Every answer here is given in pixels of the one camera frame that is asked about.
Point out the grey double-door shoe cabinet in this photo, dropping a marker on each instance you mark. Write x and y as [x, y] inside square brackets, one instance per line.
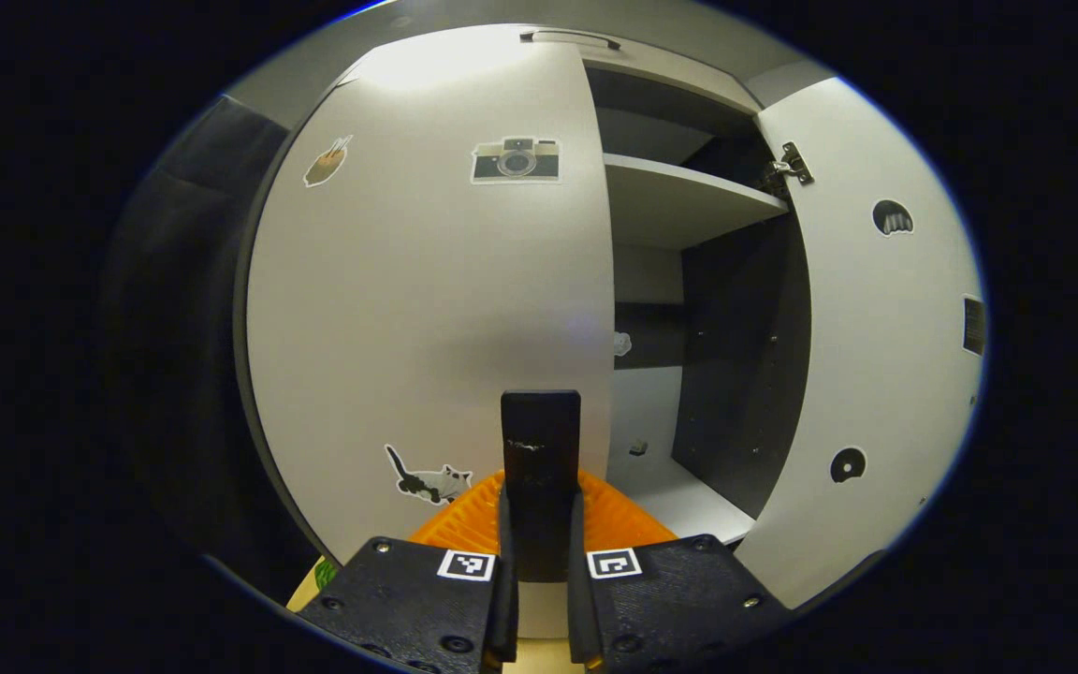
[735, 356]

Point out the cabinet door with headphone sticker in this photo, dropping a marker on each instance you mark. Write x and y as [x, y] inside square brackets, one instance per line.
[876, 356]

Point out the beige cabinet drawer front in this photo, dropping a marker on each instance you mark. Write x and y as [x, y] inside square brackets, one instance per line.
[670, 75]

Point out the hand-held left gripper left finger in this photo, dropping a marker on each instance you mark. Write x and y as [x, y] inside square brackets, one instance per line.
[506, 618]

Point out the cabinet door with camera sticker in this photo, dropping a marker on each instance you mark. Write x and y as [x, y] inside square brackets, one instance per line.
[427, 309]

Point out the green object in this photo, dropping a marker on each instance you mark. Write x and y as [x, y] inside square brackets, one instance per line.
[325, 573]

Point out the white cabinet shelf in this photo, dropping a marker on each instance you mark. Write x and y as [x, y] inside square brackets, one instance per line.
[679, 197]

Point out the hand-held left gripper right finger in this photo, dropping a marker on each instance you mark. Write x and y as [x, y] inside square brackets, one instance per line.
[578, 618]

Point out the metal door hinge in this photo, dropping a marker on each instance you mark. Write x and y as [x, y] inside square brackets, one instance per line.
[793, 166]

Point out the black backdrop cloth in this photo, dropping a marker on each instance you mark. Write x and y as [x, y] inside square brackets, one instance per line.
[174, 374]

